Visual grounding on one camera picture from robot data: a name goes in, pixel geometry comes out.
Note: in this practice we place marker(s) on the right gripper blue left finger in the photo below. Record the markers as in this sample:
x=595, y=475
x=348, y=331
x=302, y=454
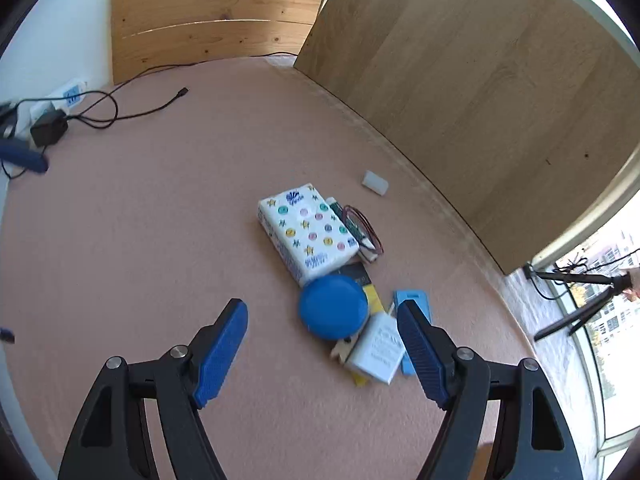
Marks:
x=214, y=348

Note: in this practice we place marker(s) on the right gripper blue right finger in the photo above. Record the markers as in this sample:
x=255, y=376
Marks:
x=429, y=349

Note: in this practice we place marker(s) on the blue round case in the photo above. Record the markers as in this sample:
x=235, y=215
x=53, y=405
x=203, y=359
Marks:
x=333, y=307

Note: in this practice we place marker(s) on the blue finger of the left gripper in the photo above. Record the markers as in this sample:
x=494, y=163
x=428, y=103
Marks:
x=18, y=153

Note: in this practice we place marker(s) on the yellow black card pack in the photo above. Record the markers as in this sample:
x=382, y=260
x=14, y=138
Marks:
x=358, y=273

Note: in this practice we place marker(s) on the black plug adapter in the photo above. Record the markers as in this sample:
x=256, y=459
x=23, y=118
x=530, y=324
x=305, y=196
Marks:
x=49, y=128

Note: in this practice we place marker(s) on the large oak wood board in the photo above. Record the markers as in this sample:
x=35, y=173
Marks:
x=520, y=112

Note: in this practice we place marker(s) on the cardboard box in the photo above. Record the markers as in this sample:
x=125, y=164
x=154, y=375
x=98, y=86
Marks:
x=481, y=462

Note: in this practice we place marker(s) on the patterned tissue pack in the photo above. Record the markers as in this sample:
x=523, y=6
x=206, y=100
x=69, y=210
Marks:
x=308, y=235

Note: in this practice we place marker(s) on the white power adapter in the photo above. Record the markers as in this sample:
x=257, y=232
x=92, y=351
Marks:
x=379, y=349

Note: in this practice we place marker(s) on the white eraser block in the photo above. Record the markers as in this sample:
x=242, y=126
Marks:
x=375, y=183

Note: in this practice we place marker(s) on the white power strip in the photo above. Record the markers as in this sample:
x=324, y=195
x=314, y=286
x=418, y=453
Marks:
x=63, y=98

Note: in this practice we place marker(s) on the pine slat headboard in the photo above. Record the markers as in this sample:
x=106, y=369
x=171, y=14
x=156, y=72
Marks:
x=147, y=33

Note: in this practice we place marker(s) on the green white glue stick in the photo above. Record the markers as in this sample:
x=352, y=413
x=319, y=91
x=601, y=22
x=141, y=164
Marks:
x=353, y=229

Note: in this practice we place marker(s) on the wooden clothespin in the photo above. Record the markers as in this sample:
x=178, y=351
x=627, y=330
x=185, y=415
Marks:
x=343, y=348

